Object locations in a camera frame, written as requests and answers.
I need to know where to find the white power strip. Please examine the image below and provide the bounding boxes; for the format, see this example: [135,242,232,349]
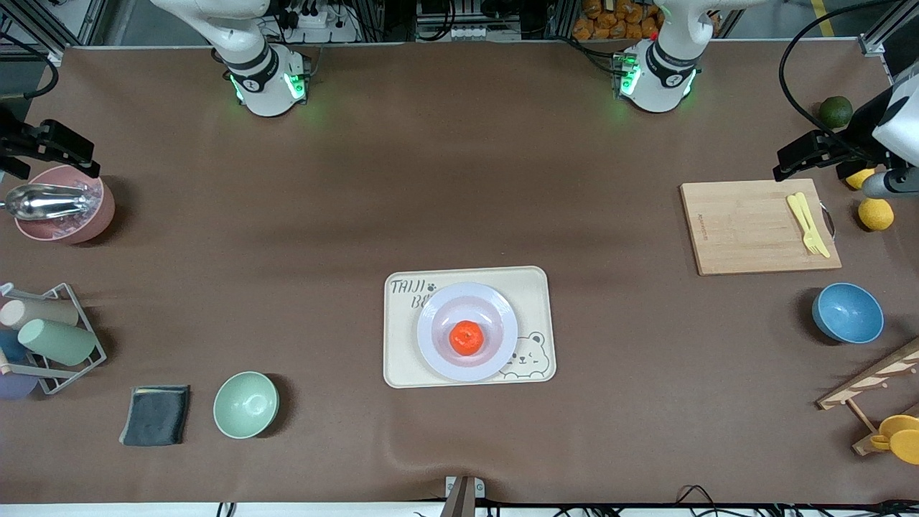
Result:
[276,0,361,44]

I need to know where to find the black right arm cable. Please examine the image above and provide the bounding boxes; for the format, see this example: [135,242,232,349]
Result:
[0,30,60,101]

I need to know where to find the blue cup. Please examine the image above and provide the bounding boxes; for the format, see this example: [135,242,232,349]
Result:
[0,329,29,363]

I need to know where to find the yellow plastic knife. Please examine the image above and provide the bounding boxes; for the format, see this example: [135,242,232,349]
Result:
[786,194,819,253]

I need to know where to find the green cup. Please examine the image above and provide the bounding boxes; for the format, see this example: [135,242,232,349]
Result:
[18,318,98,366]

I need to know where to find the silver metal scoop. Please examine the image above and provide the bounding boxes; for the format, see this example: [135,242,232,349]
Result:
[0,184,90,221]

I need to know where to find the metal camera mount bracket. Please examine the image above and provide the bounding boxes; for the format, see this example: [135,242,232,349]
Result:
[439,475,486,517]

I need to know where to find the dark grey folded cloth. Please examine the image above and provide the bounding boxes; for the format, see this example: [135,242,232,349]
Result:
[119,385,192,447]

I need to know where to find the orange fruit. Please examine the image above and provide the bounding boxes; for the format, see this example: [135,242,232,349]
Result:
[449,320,485,356]

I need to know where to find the blue bowl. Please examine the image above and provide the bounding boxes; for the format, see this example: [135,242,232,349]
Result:
[812,282,885,345]

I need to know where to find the grey wire cup rack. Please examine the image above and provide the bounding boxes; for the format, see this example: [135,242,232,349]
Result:
[0,282,108,396]

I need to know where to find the beige cup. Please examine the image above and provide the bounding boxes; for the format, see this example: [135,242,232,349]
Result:
[0,299,80,330]

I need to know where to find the clear ice cubes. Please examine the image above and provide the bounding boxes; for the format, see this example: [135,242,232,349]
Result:
[43,181,103,235]

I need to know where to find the green bowl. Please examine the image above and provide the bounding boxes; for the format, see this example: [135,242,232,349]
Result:
[213,371,279,439]

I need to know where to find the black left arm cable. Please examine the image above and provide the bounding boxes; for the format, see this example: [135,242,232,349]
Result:
[779,0,891,144]

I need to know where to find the wooden cutting board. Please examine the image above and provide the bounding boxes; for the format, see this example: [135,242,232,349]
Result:
[680,178,842,276]

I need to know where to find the cream bear print tray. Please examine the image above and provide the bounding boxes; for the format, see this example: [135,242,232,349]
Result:
[383,266,557,389]

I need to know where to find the lavender round plate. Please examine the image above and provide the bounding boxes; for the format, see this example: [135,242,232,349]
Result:
[416,282,519,382]

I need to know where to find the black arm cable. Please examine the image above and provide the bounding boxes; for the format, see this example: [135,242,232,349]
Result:
[0,30,60,101]
[779,0,891,144]

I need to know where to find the wooden peg rack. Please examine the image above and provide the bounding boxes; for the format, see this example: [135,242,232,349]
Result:
[816,337,919,457]

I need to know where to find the pink bowl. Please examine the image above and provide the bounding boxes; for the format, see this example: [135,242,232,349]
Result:
[14,164,116,244]

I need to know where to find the purple cup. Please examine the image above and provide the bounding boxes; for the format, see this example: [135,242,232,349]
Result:
[0,372,40,400]

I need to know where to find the yellow mug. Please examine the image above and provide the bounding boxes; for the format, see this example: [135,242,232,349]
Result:
[870,414,919,465]

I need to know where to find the bag of orange toys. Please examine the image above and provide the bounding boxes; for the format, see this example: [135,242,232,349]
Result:
[572,0,663,41]

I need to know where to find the dark green lime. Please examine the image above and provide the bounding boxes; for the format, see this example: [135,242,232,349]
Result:
[819,96,854,130]

